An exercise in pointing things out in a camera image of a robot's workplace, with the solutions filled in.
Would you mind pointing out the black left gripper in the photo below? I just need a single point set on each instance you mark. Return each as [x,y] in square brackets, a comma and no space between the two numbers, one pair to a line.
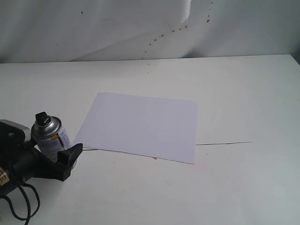
[21,163]

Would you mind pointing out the silver spray can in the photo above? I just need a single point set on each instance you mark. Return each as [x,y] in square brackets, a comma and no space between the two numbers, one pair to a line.
[50,135]

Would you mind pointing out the white paper sheet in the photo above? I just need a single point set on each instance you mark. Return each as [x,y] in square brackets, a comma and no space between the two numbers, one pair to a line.
[147,126]

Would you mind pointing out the white backdrop sheet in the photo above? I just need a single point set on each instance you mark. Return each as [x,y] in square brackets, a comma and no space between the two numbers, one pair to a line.
[89,30]

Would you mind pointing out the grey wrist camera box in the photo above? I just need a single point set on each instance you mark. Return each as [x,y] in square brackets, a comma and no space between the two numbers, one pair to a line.
[12,133]

